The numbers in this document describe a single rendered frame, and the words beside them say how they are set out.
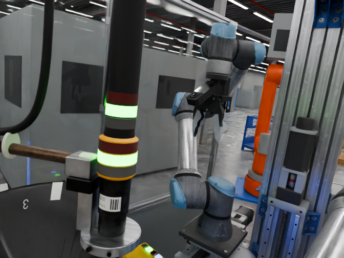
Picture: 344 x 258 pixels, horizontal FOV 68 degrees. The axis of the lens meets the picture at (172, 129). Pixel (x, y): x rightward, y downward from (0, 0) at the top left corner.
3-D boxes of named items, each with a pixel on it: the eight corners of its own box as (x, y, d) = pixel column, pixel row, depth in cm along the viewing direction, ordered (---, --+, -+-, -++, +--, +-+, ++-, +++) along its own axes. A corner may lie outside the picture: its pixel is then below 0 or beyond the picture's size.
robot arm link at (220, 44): (231, 28, 84) (241, 23, 75) (226, 63, 86) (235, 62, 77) (208, 25, 82) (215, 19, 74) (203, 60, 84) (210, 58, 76)
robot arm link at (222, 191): (236, 217, 104) (241, 186, 101) (203, 216, 102) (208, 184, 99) (226, 203, 115) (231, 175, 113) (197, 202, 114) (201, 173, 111)
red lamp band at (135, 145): (90, 150, 27) (91, 139, 27) (107, 142, 31) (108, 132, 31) (130, 157, 26) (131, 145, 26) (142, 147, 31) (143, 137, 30)
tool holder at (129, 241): (50, 246, 28) (53, 162, 26) (83, 215, 35) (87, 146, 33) (129, 264, 27) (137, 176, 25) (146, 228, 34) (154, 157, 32)
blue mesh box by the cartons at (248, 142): (240, 149, 719) (245, 114, 701) (262, 145, 805) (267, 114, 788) (270, 158, 656) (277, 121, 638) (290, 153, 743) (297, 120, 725)
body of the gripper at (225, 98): (230, 114, 84) (236, 77, 82) (215, 115, 78) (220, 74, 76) (211, 111, 90) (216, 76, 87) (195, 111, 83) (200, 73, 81)
